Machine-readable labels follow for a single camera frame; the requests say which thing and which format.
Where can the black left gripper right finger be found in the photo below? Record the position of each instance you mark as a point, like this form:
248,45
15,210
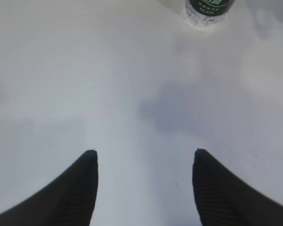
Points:
223,199

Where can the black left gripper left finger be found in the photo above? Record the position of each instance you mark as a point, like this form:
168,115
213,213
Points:
69,200

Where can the clear water bottle green label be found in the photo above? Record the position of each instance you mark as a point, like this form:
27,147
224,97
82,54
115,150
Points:
207,12

